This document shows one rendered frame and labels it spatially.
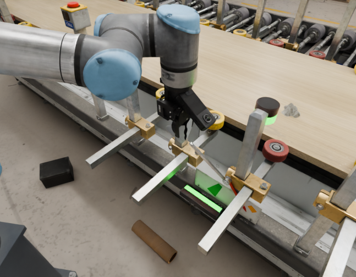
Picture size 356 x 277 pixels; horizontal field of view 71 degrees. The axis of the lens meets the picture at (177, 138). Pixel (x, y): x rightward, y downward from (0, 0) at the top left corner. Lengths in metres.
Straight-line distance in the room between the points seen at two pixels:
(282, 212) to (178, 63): 0.74
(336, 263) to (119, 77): 0.56
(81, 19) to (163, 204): 1.21
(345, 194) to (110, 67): 0.57
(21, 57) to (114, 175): 1.56
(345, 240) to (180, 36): 0.57
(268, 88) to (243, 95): 0.13
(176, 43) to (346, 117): 0.78
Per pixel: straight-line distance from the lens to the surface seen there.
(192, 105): 0.64
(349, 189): 0.68
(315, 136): 1.00
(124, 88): 0.45
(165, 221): 1.70
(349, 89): 1.34
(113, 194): 1.86
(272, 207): 1.10
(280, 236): 0.95
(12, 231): 1.18
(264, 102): 0.70
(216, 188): 0.92
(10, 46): 0.49
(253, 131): 0.68
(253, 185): 0.81
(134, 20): 0.57
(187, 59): 0.58
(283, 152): 0.89
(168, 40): 0.56
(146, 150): 1.12
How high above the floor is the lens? 1.51
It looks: 44 degrees down
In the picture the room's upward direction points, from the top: straight up
